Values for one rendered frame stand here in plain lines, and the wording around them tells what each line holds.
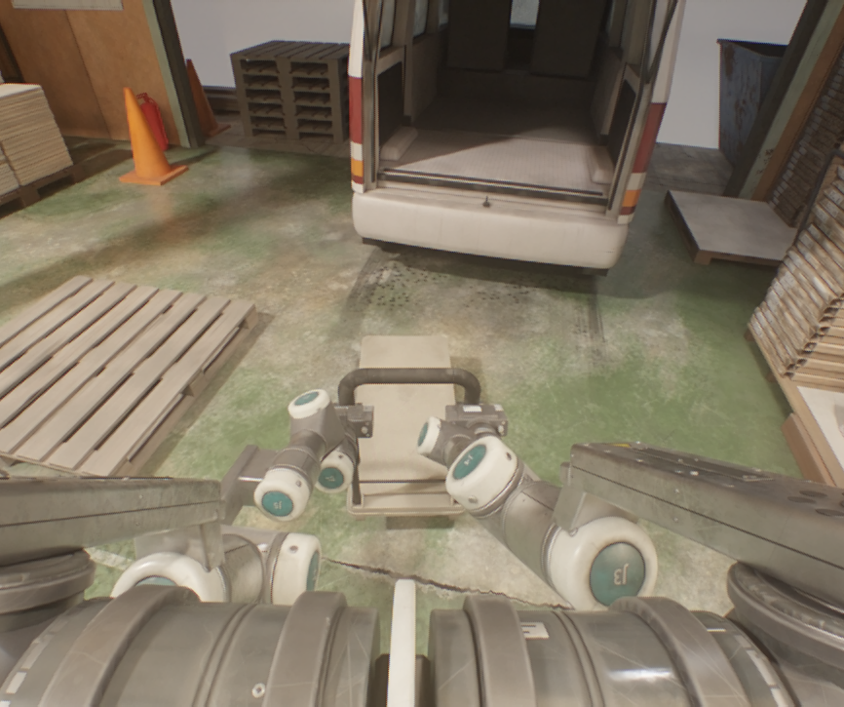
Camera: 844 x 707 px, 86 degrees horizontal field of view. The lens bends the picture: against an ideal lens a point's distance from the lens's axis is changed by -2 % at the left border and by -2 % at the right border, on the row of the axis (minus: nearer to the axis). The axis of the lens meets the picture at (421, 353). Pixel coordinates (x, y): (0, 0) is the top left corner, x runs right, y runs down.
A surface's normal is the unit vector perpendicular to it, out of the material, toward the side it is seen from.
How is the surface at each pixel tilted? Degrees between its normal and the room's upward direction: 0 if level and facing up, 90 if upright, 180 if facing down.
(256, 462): 18
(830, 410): 0
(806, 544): 81
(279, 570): 23
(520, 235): 87
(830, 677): 70
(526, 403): 0
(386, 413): 0
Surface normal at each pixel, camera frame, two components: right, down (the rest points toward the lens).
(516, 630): 0.04, -0.99
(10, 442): 0.03, -0.76
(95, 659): 0.04, -0.89
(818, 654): -0.86, -0.04
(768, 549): -0.97, -0.04
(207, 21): -0.21, 0.63
